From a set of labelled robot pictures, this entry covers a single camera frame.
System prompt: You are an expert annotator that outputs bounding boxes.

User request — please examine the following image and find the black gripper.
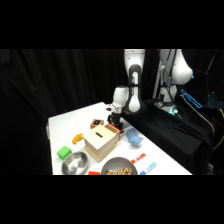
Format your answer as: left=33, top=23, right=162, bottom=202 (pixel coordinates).
left=107, top=112, right=125, bottom=133

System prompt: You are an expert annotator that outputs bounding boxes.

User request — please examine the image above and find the small orange box blue screen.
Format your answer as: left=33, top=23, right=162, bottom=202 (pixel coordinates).
left=89, top=118, right=105, bottom=130

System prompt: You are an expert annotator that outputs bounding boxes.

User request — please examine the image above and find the light blue cup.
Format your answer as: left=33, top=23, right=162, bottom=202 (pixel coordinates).
left=125, top=128, right=144, bottom=148

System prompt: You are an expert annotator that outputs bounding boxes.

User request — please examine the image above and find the light wooden box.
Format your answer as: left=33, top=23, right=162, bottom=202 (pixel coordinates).
left=81, top=125, right=120, bottom=163

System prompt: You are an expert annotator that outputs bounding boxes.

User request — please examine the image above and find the red white marker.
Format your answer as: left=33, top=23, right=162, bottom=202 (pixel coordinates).
left=130, top=152, right=147, bottom=165

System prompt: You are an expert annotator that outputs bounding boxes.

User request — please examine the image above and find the orange croissant toy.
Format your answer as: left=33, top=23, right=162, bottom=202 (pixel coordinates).
left=71, top=132, right=85, bottom=146

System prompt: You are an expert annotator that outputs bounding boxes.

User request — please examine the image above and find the metal bowl with wooden pieces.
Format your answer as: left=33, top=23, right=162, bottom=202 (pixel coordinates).
left=100, top=157, right=139, bottom=176

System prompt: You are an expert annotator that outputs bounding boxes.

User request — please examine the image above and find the black cloth covered stand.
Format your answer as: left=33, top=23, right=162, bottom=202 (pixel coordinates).
left=120, top=98, right=215, bottom=175

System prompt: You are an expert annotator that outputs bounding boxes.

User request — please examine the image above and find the blue white marker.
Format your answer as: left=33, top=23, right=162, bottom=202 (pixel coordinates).
left=139, top=161, right=158, bottom=176

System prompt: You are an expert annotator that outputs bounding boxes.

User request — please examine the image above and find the empty metal bowl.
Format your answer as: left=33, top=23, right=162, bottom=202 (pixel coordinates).
left=60, top=151, right=90, bottom=176

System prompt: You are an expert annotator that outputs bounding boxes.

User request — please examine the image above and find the green block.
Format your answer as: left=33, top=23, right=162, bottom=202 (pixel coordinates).
left=56, top=145, right=73, bottom=160

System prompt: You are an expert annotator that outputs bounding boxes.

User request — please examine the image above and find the blue lit device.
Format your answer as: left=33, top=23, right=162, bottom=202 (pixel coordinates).
left=179, top=88, right=205, bottom=110

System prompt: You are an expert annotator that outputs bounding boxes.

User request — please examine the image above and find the yellow cable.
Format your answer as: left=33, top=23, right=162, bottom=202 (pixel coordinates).
left=212, top=109, right=224, bottom=152

